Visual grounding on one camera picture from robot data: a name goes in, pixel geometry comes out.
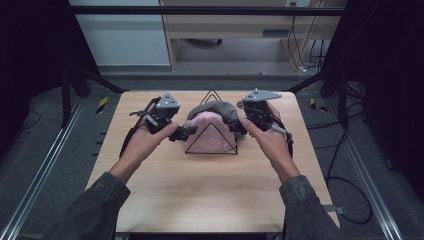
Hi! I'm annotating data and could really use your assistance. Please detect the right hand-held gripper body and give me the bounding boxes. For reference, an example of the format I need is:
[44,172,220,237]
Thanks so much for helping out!
[237,88,283,132]

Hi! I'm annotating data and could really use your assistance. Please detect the right gripper cable with plug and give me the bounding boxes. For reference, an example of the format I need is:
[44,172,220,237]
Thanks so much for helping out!
[265,113,295,158]

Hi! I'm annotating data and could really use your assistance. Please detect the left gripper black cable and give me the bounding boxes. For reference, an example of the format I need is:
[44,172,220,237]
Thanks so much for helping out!
[118,96,162,158]

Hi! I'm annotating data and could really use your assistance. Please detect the black horizontal frame bar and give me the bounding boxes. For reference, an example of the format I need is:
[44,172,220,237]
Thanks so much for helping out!
[67,5,345,17]

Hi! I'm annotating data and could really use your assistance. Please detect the pink knit beanie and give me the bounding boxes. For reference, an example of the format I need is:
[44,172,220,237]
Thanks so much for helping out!
[182,111,239,155]

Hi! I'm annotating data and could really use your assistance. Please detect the person's right hand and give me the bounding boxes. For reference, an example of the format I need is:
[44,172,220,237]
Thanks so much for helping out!
[239,101,302,184]

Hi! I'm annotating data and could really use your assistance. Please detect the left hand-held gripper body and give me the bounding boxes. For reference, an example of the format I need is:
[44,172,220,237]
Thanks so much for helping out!
[144,92,182,135]

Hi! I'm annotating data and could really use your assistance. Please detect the aluminium floor rail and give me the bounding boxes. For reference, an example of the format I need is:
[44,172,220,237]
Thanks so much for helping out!
[323,98,405,240]
[0,97,87,240]

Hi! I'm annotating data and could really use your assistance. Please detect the person's left hand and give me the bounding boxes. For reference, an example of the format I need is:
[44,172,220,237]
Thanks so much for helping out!
[108,102,180,185]

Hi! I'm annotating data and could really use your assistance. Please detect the black floor cable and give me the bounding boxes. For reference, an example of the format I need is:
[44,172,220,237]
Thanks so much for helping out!
[305,109,374,226]

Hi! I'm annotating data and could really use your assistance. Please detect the hanging black and yellow cables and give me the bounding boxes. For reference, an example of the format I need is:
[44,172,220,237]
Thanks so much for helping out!
[287,1,327,74]

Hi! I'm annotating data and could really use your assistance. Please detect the black wire triangle rack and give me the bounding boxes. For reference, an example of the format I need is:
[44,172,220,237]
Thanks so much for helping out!
[184,88,240,156]

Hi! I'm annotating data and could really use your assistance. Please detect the white cabinet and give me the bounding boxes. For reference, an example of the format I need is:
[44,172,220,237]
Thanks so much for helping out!
[67,0,172,67]

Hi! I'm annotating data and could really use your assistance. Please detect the grey knit beanie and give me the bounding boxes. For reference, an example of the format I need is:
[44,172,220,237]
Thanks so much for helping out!
[186,100,242,142]

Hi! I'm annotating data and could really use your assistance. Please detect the light wooden desk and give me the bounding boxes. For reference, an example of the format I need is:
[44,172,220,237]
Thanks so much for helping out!
[159,0,348,73]

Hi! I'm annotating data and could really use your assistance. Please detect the black diagonal frame brace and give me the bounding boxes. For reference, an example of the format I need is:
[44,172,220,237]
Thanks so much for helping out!
[60,63,130,128]
[282,64,349,129]

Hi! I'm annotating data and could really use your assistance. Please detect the yellow-handled tool right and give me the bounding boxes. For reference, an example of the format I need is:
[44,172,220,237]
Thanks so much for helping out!
[309,97,328,113]

